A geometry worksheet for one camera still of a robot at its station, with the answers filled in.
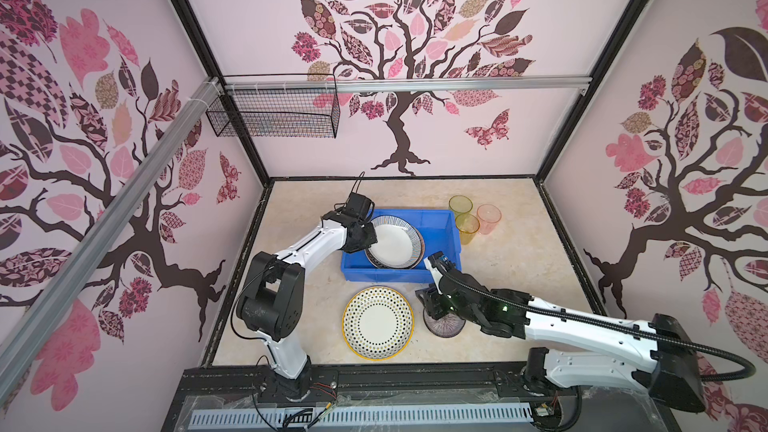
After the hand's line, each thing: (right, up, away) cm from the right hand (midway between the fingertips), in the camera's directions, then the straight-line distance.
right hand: (420, 289), depth 75 cm
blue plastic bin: (+10, +13, +29) cm, 33 cm away
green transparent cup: (+17, +22, +30) cm, 41 cm away
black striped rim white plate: (-5, +9, +25) cm, 27 cm away
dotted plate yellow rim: (-11, -12, +9) cm, 19 cm away
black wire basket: (-36, +54, +19) cm, 68 cm away
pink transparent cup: (+25, +18, +23) cm, 39 cm away
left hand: (-15, +9, +17) cm, 24 cm away
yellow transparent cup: (+19, +15, +26) cm, 36 cm away
